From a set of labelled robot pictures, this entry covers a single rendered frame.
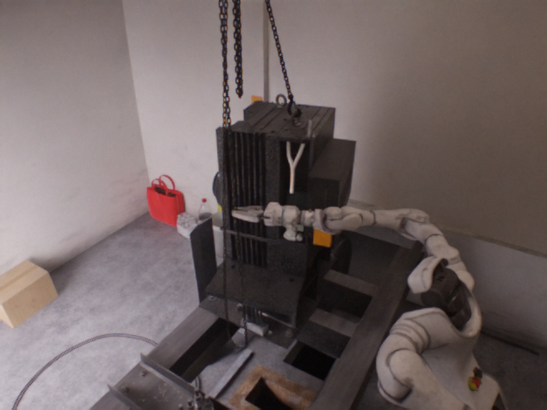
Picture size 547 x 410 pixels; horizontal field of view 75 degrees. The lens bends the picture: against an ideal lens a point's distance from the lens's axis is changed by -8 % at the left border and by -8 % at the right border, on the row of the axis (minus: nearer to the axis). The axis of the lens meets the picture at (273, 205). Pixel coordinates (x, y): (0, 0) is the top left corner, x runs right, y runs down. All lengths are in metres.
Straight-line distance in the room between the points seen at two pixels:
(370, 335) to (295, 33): 1.97
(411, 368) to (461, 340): 0.18
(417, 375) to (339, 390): 0.90
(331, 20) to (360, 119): 0.68
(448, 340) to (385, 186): 1.91
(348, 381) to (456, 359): 0.80
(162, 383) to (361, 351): 0.93
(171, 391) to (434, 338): 1.17
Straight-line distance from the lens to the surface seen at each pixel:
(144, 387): 1.88
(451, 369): 1.17
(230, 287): 1.88
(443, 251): 1.30
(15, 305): 3.36
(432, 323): 1.03
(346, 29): 2.66
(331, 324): 2.05
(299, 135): 1.60
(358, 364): 1.91
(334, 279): 2.30
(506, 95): 2.53
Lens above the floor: 2.17
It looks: 31 degrees down
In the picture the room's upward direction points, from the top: straight up
